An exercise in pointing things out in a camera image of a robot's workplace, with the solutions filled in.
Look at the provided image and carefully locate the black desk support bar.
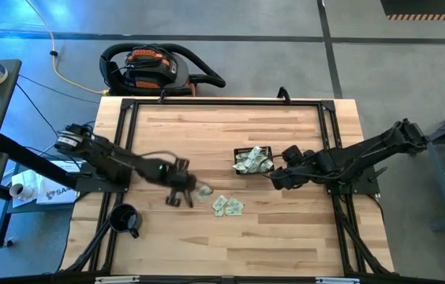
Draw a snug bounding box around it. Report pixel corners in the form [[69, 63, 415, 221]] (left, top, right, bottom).
[[0, 133, 80, 190]]

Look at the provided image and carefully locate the black plastic slotted basket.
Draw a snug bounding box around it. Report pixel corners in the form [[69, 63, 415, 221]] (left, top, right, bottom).
[[233, 145, 275, 176]]

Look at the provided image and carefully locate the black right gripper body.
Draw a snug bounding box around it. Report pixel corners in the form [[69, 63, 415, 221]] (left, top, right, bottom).
[[269, 148, 328, 191]]

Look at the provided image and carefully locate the black hazard-striped floor mat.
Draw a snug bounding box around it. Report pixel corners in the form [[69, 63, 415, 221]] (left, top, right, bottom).
[[380, 0, 445, 21]]

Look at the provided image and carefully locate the white floor cable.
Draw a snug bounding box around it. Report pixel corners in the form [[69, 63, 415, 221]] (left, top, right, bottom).
[[40, 141, 62, 157]]

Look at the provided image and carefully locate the thin black floor cable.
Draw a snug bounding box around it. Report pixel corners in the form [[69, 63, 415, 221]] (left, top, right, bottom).
[[19, 73, 101, 104]]

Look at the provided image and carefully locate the black orange shop vacuum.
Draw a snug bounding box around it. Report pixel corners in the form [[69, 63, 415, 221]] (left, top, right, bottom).
[[99, 42, 226, 97]]

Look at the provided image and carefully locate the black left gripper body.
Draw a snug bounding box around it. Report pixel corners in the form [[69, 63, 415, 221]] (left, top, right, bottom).
[[166, 157, 199, 197]]

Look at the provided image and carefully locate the yellow power cable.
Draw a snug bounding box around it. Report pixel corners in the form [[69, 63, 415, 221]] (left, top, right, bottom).
[[24, 0, 110, 95]]

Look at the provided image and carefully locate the white printed paper sheet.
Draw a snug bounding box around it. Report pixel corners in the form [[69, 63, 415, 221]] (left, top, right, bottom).
[[35, 159, 82, 206]]

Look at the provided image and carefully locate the black mug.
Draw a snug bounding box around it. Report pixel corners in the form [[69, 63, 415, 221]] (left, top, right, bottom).
[[107, 203, 144, 240]]

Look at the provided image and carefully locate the white tape roll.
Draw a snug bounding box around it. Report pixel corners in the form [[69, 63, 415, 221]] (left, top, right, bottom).
[[8, 182, 34, 201]]

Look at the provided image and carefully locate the silver frame bracket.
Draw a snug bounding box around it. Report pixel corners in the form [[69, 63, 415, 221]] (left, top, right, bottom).
[[315, 277, 361, 284], [94, 275, 140, 284]]

